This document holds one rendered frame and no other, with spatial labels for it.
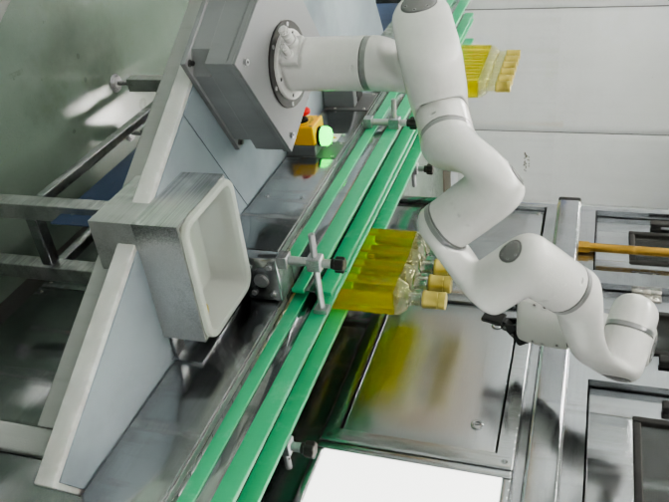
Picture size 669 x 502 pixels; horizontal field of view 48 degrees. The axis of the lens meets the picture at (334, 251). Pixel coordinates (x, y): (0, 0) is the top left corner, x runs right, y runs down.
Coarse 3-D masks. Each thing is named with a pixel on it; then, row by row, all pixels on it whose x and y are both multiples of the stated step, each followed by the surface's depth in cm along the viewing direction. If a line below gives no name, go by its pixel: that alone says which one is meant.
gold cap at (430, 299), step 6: (426, 294) 143; (432, 294) 143; (438, 294) 143; (444, 294) 142; (426, 300) 143; (432, 300) 142; (438, 300) 142; (444, 300) 142; (426, 306) 143; (432, 306) 143; (438, 306) 142; (444, 306) 142
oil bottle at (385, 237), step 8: (376, 232) 161; (384, 232) 161; (392, 232) 161; (400, 232) 160; (408, 232) 160; (416, 232) 160; (368, 240) 159; (376, 240) 159; (384, 240) 158; (392, 240) 158; (400, 240) 158; (408, 240) 157; (416, 240) 157; (416, 248) 156; (424, 248) 157; (424, 256) 158
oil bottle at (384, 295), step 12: (348, 276) 149; (360, 276) 148; (372, 276) 148; (348, 288) 145; (360, 288) 145; (372, 288) 144; (384, 288) 144; (396, 288) 144; (408, 288) 145; (336, 300) 148; (348, 300) 147; (360, 300) 146; (372, 300) 145; (384, 300) 144; (396, 300) 143; (408, 300) 144; (372, 312) 147; (384, 312) 146; (396, 312) 145
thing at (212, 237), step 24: (216, 192) 119; (192, 216) 113; (216, 216) 128; (192, 240) 127; (216, 240) 131; (240, 240) 129; (192, 264) 114; (216, 264) 134; (240, 264) 132; (216, 288) 133; (240, 288) 132; (216, 312) 127; (216, 336) 123
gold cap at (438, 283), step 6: (432, 276) 148; (438, 276) 148; (444, 276) 148; (450, 276) 148; (432, 282) 147; (438, 282) 147; (444, 282) 147; (450, 282) 147; (432, 288) 148; (438, 288) 147; (444, 288) 147; (450, 288) 147
